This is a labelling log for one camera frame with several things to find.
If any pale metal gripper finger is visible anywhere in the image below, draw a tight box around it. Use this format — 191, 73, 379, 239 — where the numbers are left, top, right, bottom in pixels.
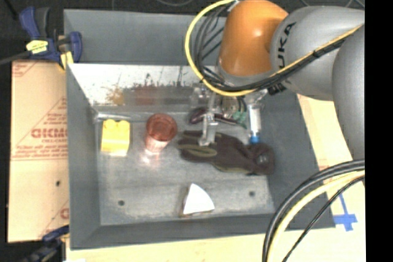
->
208, 125, 222, 145
198, 125, 211, 147

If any dark purple toy eggplant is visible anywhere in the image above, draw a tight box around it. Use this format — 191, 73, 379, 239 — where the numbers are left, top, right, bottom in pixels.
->
188, 106, 216, 125

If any dark brown glove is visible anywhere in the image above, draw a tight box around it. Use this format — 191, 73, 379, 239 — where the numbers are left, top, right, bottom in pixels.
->
176, 129, 276, 176

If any white tube with blue cap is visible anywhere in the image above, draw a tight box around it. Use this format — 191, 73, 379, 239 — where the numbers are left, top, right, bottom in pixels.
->
247, 102, 262, 145

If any red clear plastic cup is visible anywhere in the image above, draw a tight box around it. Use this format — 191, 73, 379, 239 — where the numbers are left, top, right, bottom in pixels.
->
144, 112, 179, 153

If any white wedge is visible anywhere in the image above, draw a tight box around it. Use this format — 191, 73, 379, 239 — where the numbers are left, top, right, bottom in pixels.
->
180, 182, 216, 217

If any grey metal bin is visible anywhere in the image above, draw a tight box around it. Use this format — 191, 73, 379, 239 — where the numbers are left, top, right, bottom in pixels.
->
63, 9, 336, 250

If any yellow block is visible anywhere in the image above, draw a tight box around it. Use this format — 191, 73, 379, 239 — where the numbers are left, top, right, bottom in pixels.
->
99, 118, 131, 158

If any brown cardboard board, red print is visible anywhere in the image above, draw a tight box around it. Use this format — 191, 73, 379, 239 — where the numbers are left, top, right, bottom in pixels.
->
6, 59, 70, 244

